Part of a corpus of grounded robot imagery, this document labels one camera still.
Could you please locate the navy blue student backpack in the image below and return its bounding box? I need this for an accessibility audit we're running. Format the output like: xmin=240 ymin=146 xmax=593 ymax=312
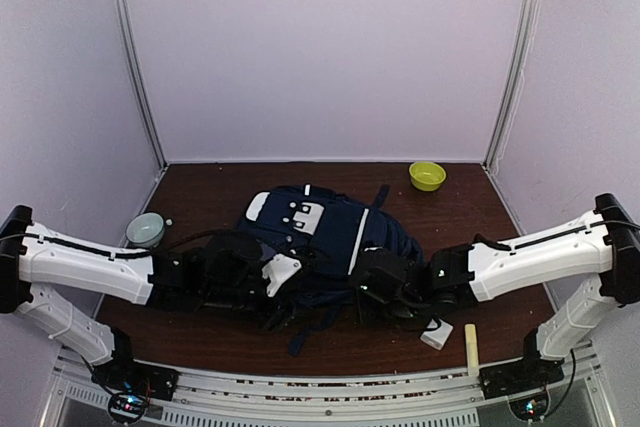
xmin=236 ymin=184 xmax=424 ymax=357

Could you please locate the left aluminium corner post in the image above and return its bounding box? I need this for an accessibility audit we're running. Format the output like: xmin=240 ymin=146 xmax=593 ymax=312
xmin=114 ymin=0 xmax=168 ymax=171

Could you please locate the right aluminium corner post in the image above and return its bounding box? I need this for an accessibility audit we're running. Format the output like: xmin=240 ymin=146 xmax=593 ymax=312
xmin=484 ymin=0 xmax=540 ymax=176

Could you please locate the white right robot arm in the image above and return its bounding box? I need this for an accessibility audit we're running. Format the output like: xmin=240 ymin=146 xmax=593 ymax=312
xmin=349 ymin=193 xmax=639 ymax=398

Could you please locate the pale green ceramic bowl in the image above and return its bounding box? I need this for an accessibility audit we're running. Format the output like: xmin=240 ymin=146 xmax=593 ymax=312
xmin=125 ymin=212 xmax=166 ymax=248

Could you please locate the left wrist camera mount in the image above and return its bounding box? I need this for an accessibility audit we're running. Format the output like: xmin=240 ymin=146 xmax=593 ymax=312
xmin=262 ymin=254 xmax=302 ymax=298

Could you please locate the aluminium corner post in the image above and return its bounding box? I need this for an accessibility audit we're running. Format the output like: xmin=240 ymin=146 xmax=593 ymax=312
xmin=484 ymin=0 xmax=540 ymax=176
xmin=114 ymin=0 xmax=168 ymax=171

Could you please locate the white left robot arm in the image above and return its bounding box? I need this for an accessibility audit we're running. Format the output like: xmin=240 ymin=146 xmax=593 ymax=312
xmin=1 ymin=205 xmax=310 ymax=399

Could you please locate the white charger box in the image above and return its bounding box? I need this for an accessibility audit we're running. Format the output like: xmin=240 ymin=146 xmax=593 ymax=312
xmin=420 ymin=319 xmax=453 ymax=350

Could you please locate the lime green plastic bowl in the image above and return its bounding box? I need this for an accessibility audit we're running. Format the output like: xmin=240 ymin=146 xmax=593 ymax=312
xmin=409 ymin=162 xmax=447 ymax=192

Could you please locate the pale yellow highlighter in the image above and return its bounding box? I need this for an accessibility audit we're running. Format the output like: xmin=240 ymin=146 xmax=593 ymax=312
xmin=464 ymin=324 xmax=480 ymax=377

